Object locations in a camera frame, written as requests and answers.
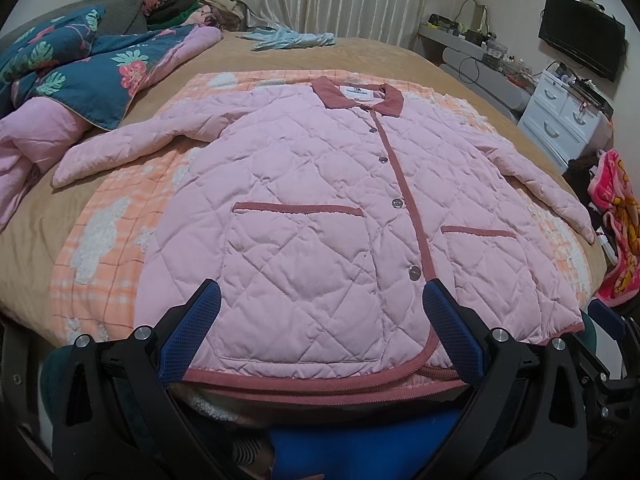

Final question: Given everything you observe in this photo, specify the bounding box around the pink quilted jacket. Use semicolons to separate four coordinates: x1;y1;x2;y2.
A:
53;76;594;402

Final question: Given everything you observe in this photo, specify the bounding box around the pile of clothes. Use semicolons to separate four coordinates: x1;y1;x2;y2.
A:
142;0;246;32

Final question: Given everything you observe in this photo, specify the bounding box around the orange plaid cartoon blanket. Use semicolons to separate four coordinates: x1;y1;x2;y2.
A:
50;70;605;344

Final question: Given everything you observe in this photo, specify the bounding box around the pink yellow cartoon towel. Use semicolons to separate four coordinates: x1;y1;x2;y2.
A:
588;150;639;307

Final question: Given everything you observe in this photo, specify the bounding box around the tan bed cover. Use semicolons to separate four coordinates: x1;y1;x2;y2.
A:
1;32;606;341

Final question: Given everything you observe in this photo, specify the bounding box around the white drawer cabinet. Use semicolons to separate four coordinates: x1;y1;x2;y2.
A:
518;70;614;174

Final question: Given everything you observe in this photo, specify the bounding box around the grey white curved shelf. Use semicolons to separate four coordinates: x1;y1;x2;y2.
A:
418;23;530;122

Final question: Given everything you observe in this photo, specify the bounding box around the blue floral pink quilt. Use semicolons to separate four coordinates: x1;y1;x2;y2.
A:
1;6;222;223

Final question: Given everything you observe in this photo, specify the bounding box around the grey pillow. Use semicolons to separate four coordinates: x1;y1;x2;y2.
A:
1;0;146;44

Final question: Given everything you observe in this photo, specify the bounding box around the light blue garment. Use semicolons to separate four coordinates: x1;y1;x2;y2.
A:
241;26;336;51

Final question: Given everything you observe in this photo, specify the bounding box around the black wall television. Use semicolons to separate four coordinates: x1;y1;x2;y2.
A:
538;0;626;82

